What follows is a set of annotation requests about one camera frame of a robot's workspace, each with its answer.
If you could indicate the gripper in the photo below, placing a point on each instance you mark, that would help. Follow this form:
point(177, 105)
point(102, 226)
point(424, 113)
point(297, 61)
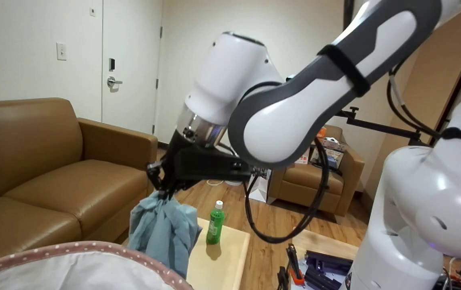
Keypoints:
point(174, 155)

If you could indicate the blue shirt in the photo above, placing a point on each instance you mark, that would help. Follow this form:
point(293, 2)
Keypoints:
point(166, 229)

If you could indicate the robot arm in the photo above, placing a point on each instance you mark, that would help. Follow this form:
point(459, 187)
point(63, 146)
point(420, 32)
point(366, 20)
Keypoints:
point(294, 121)

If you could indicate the dotted pink laundry hamper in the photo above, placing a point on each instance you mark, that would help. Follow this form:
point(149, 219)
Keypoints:
point(73, 270)

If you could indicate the green plastic bottle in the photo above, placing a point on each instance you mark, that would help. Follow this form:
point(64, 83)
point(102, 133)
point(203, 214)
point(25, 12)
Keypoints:
point(215, 225)

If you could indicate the white paper bag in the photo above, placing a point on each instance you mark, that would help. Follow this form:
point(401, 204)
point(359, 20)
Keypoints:
point(259, 191)

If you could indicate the brown leather sofa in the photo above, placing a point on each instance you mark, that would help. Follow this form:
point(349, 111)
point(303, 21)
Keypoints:
point(45, 173)

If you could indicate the white door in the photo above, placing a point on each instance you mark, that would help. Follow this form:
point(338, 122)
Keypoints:
point(131, 48)

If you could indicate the brown leather armchair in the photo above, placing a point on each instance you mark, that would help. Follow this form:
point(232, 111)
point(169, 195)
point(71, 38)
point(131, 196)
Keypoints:
point(306, 181)

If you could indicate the stack of boxes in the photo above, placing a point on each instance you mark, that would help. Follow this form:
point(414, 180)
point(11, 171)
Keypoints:
point(333, 153)

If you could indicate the black metal brackets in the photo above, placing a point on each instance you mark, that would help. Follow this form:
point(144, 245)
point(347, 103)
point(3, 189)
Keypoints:
point(327, 268)

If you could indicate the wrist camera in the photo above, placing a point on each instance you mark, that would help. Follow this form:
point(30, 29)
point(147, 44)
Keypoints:
point(214, 165)

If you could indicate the white light switch plate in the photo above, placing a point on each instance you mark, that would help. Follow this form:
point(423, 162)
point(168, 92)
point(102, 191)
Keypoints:
point(61, 51)

